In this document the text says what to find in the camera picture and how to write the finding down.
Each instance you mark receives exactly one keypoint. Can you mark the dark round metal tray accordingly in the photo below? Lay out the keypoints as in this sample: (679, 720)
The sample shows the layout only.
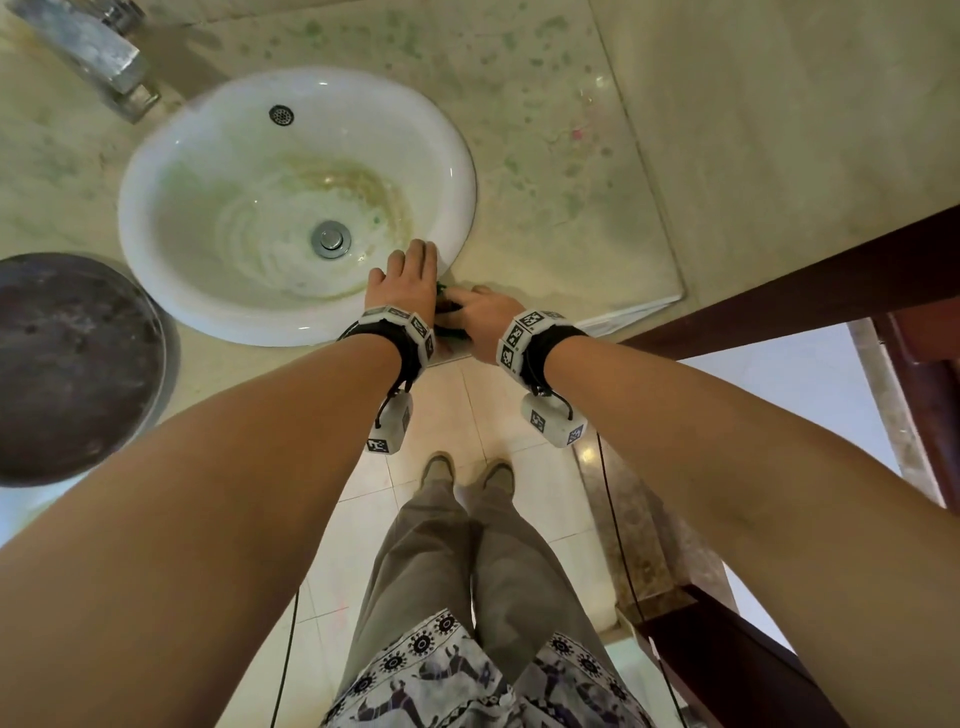
(75, 375)

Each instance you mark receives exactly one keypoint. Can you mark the patterned white shirt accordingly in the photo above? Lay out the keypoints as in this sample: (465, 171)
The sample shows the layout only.
(427, 690)

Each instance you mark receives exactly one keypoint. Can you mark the black wristband with marker tags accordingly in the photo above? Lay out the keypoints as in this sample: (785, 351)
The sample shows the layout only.
(540, 349)
(397, 337)

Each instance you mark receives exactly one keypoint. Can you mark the grey shoe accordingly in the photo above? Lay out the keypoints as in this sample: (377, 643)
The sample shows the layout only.
(437, 471)
(499, 478)

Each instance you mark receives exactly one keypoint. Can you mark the person's right forearm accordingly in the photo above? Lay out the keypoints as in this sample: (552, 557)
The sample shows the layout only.
(787, 510)

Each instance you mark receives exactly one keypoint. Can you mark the green cloth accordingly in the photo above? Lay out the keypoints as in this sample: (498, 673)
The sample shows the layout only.
(448, 319)

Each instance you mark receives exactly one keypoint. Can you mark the person's left forearm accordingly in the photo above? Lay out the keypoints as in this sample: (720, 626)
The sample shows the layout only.
(187, 540)

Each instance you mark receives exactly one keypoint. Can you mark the white toilet lid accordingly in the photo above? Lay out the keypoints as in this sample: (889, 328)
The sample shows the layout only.
(30, 510)

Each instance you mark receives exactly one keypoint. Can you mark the chrome drain stopper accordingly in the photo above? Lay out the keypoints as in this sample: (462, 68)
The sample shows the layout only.
(331, 240)

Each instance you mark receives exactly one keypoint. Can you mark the grey trousers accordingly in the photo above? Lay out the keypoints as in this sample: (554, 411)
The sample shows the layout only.
(510, 570)

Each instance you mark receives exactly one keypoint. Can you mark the person's right hand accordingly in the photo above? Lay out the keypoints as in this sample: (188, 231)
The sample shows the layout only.
(487, 315)

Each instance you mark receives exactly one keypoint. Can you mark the white round sink basin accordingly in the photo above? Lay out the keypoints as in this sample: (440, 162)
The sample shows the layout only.
(225, 172)

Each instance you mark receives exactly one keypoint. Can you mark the person's left hand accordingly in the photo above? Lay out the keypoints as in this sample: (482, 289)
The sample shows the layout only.
(405, 281)

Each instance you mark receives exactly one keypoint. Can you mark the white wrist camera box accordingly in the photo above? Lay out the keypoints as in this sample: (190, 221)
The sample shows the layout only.
(555, 420)
(391, 424)

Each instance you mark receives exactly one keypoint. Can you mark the chrome square faucet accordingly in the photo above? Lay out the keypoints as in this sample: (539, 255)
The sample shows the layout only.
(90, 52)

